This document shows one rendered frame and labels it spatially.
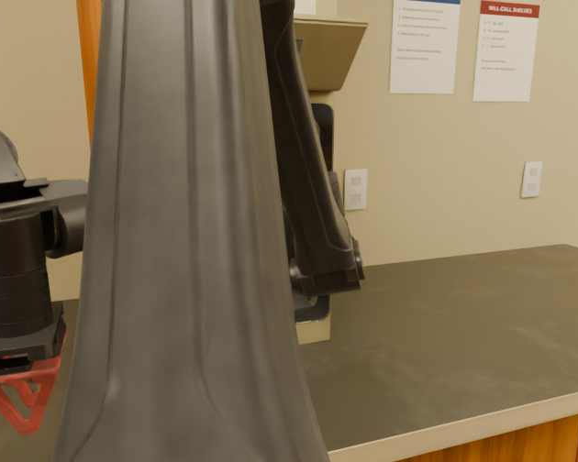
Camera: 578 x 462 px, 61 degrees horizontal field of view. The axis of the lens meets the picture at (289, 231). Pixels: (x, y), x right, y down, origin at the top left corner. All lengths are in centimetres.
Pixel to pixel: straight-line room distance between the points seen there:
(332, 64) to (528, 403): 61
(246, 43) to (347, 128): 122
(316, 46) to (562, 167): 124
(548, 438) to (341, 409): 38
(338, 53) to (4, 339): 59
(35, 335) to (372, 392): 53
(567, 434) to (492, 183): 87
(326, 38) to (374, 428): 57
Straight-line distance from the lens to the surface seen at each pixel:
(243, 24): 17
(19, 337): 50
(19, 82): 126
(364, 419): 78
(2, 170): 49
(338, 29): 78
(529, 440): 97
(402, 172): 148
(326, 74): 83
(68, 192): 53
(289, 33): 36
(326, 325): 97
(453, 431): 81
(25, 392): 58
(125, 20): 17
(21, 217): 47
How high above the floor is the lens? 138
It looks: 14 degrees down
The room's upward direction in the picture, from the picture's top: straight up
